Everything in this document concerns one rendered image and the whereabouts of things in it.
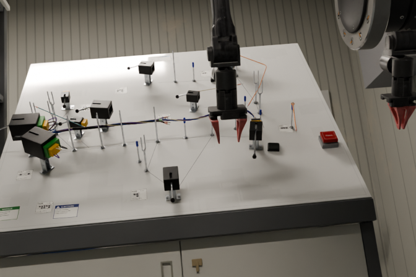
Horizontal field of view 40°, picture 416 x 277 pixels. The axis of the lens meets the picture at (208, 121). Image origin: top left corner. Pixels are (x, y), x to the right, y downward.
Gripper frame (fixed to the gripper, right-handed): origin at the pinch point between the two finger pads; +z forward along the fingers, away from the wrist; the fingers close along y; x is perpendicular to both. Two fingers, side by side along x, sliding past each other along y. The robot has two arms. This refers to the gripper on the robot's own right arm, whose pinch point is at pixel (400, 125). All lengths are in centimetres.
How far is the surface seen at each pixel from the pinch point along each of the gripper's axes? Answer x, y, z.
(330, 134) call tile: -29.8, 11.1, 9.6
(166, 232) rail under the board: -3, 69, 28
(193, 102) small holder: -56, 55, 1
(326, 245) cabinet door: -1.2, 21.5, 35.8
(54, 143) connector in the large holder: -25, 102, 4
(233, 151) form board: -32, 44, 13
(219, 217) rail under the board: -4, 53, 25
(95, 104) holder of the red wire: -48, 90, -3
